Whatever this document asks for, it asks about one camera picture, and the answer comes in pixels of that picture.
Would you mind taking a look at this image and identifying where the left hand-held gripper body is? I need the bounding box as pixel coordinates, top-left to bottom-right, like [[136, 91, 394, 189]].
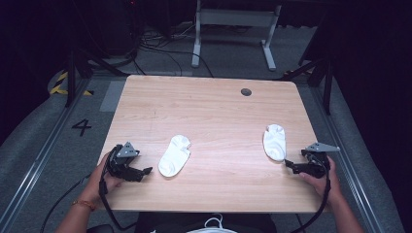
[[106, 141, 142, 180]]

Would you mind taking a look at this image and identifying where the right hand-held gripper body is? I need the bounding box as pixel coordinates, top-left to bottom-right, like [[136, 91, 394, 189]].
[[300, 142, 341, 180]]

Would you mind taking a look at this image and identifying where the white ankle sock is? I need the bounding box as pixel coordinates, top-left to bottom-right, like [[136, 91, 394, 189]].
[[157, 134, 192, 179], [262, 123, 288, 162]]

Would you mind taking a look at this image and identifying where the person's right hand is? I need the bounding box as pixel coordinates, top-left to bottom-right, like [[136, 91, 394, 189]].
[[298, 155, 345, 206]]

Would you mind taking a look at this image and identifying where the person's left hand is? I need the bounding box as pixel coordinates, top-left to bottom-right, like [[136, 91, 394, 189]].
[[81, 151, 126, 207]]

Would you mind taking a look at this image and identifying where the person's black clothing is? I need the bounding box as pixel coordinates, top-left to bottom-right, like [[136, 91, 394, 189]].
[[134, 212, 278, 233]]

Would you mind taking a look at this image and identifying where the black metal stand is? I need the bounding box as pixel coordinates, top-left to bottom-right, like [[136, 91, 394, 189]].
[[64, 48, 129, 109], [281, 13, 335, 117]]

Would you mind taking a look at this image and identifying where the aluminium floor rail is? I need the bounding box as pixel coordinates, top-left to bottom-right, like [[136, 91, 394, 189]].
[[0, 77, 92, 233], [309, 83, 387, 233]]

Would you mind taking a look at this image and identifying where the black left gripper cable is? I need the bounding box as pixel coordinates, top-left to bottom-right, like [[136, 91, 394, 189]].
[[98, 147, 139, 232]]

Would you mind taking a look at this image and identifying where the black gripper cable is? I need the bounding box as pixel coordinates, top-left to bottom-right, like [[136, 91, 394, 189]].
[[98, 147, 139, 232], [291, 158, 332, 233]]

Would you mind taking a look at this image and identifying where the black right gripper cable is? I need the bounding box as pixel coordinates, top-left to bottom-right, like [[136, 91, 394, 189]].
[[291, 158, 332, 233]]

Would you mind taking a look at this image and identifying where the orange bracelet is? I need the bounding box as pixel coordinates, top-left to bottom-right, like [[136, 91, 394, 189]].
[[71, 199, 98, 212]]

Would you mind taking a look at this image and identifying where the thin black floor cable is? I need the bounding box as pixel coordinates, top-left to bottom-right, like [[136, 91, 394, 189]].
[[39, 174, 95, 233]]

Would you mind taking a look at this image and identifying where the white drawstring cord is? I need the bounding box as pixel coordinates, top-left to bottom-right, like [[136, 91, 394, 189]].
[[203, 213, 225, 229]]

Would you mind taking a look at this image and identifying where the bundle of black floor cables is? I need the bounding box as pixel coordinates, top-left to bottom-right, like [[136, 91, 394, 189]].
[[130, 23, 216, 79]]

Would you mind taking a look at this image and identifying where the white metal desk frame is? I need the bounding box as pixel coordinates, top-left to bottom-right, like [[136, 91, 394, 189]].
[[190, 0, 283, 72]]

